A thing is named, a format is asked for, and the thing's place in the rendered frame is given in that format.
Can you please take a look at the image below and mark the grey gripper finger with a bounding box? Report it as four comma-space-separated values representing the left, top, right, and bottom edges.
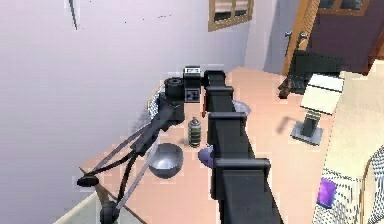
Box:
99, 144, 160, 224
76, 122, 153, 188

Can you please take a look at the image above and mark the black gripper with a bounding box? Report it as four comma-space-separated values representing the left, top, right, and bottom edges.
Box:
130, 76, 186, 158

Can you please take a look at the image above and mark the white checked chair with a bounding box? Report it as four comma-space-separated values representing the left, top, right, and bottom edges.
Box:
312, 143, 384, 224
146, 83, 167, 122

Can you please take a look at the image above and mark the red pen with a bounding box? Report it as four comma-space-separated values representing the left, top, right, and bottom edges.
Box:
200, 94, 208, 120

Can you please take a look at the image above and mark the grey green spray can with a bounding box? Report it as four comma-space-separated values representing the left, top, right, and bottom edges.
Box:
187, 116, 203, 149

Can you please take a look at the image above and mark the grey metal bowl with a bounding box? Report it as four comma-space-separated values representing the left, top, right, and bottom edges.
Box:
147, 142, 185, 180

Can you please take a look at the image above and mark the purple round cup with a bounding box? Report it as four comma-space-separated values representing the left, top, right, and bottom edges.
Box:
197, 145, 216, 170

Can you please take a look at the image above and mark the pale grey bowl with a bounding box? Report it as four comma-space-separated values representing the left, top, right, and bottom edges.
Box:
232, 99, 252, 118

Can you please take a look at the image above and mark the white box on grey stand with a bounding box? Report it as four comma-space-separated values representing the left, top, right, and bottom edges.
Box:
290, 73, 346, 147

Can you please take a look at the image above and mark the dark purple room door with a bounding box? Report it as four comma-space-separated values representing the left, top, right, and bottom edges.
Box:
281, 0, 384, 77

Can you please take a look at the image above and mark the cream sofa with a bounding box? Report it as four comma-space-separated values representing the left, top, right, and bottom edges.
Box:
323, 59, 384, 183

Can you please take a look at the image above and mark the grey door handle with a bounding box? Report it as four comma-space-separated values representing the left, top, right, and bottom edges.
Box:
284, 30, 310, 58

